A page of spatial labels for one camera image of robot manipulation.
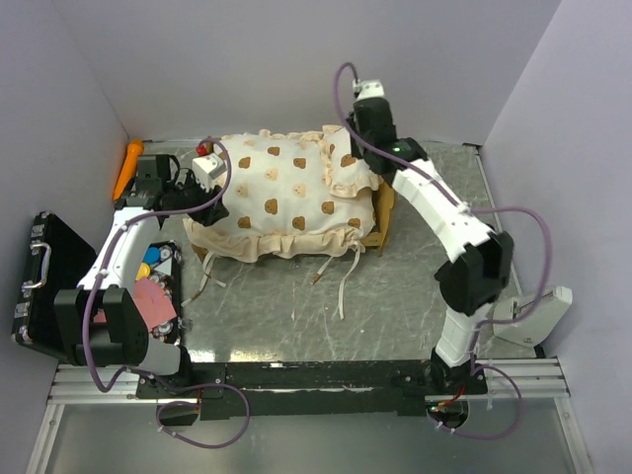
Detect wooden pet bed frame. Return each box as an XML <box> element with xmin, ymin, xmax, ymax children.
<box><xmin>189</xmin><ymin>137</ymin><xmax>399</xmax><ymax>268</ymax></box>

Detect bear print bed mattress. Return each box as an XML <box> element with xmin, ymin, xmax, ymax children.
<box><xmin>180</xmin><ymin>127</ymin><xmax>376</xmax><ymax>321</ymax></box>

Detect small bear print pillow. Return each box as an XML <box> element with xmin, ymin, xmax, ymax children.
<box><xmin>319</xmin><ymin>125</ymin><xmax>381</xmax><ymax>198</ymax></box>

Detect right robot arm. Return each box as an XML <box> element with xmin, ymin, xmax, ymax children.
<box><xmin>347</xmin><ymin>96</ymin><xmax>514</xmax><ymax>394</ymax></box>

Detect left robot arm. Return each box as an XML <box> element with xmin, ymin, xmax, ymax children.
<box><xmin>54</xmin><ymin>154</ymin><xmax>232</xmax><ymax>397</ymax></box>

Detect orange plastic carrot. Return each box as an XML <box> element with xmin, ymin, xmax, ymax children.
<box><xmin>112</xmin><ymin>139</ymin><xmax>144</xmax><ymax>201</ymax></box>

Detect blue round cap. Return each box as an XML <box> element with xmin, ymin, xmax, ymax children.
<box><xmin>142</xmin><ymin>246</ymin><xmax>161</xmax><ymax>266</ymax></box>

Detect yellow round cap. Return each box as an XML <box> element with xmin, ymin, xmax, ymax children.
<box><xmin>136</xmin><ymin>263</ymin><xmax>151</xmax><ymax>279</ymax></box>

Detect pink paper sheets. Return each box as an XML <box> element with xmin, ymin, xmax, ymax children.
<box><xmin>93</xmin><ymin>277</ymin><xmax>177</xmax><ymax>330</ymax></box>

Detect black open carrying case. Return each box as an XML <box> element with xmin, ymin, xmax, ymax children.
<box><xmin>11</xmin><ymin>210</ymin><xmax>184</xmax><ymax>365</ymax></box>

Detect white lint roller box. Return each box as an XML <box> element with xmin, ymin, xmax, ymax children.
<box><xmin>493</xmin><ymin>286</ymin><xmax>573</xmax><ymax>348</ymax></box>

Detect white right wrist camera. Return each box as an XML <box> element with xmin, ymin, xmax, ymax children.
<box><xmin>353</xmin><ymin>80</ymin><xmax>385</xmax><ymax>102</ymax></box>

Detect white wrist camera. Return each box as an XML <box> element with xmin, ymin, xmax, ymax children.
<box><xmin>353</xmin><ymin>80</ymin><xmax>385</xmax><ymax>102</ymax></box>
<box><xmin>191</xmin><ymin>143</ymin><xmax>227</xmax><ymax>192</ymax></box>

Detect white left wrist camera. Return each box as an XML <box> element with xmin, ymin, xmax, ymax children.
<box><xmin>191</xmin><ymin>143</ymin><xmax>227</xmax><ymax>192</ymax></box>

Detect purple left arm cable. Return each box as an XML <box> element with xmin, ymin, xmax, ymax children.
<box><xmin>81</xmin><ymin>139</ymin><xmax>252</xmax><ymax>449</ymax></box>

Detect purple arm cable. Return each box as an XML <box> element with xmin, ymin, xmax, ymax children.
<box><xmin>81</xmin><ymin>139</ymin><xmax>252</xmax><ymax>449</ymax></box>
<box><xmin>332</xmin><ymin>61</ymin><xmax>552</xmax><ymax>441</ymax></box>

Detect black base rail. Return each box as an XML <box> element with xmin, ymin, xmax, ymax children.
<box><xmin>136</xmin><ymin>359</ymin><xmax>488</xmax><ymax>421</ymax></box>

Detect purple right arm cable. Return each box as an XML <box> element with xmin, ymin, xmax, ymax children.
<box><xmin>332</xmin><ymin>61</ymin><xmax>552</xmax><ymax>441</ymax></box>

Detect aluminium frame rail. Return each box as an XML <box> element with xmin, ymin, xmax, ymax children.
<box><xmin>46</xmin><ymin>358</ymin><xmax>572</xmax><ymax>406</ymax></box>

